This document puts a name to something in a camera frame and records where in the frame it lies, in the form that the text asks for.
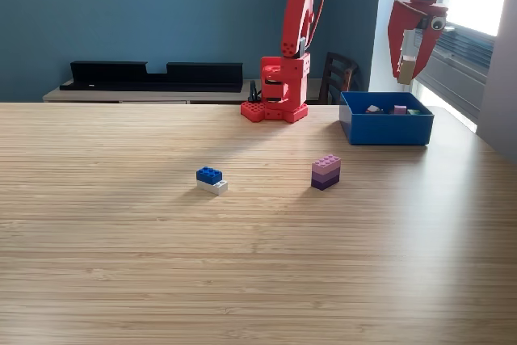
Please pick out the tan orange red brick stack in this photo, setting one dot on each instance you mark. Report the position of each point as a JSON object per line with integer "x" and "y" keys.
{"x": 406, "y": 71}

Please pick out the green brick stack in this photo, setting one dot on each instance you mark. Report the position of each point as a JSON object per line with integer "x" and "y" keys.
{"x": 414, "y": 112}

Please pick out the small pink brick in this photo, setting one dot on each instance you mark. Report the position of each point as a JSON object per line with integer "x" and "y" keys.
{"x": 400, "y": 110}

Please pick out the red and white brick stack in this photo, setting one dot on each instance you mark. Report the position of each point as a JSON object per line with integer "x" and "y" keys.
{"x": 374, "y": 109}

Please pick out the pink and purple brick stack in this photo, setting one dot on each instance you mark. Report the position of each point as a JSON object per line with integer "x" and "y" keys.
{"x": 325, "y": 173}

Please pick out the blue plastic bin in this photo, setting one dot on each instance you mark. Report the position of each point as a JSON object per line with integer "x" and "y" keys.
{"x": 383, "y": 131}

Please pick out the grey window air unit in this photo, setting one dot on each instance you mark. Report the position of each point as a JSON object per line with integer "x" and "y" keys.
{"x": 460, "y": 66}

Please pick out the dark wooden chair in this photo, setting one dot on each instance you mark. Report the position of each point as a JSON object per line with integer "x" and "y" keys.
{"x": 337, "y": 78}

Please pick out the black table clamp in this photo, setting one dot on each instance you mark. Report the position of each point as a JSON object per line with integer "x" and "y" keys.
{"x": 253, "y": 94}

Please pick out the blue and white brick stack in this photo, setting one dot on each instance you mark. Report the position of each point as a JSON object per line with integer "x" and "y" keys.
{"x": 210, "y": 177}

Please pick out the low wooden sideboard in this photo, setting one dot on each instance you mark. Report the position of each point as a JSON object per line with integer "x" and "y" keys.
{"x": 141, "y": 96}

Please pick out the black wall shelf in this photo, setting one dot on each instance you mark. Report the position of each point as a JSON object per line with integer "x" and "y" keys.
{"x": 121, "y": 76}

